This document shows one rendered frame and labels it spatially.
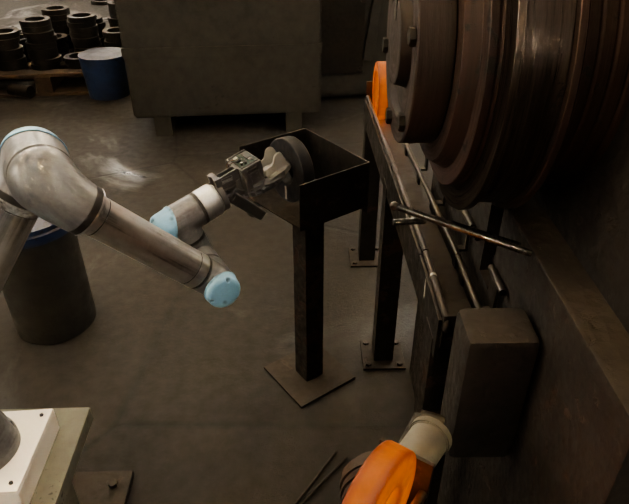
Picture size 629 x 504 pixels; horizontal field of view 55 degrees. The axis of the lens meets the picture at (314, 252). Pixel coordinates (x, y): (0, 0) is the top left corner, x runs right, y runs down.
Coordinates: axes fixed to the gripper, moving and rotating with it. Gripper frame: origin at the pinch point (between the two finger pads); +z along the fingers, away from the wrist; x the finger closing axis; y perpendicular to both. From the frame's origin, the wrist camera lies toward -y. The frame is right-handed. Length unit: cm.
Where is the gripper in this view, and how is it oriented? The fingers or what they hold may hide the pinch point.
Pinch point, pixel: (290, 161)
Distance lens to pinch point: 145.4
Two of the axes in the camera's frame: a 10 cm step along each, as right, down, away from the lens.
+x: -5.9, -4.5, 6.7
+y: -2.0, -7.2, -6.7
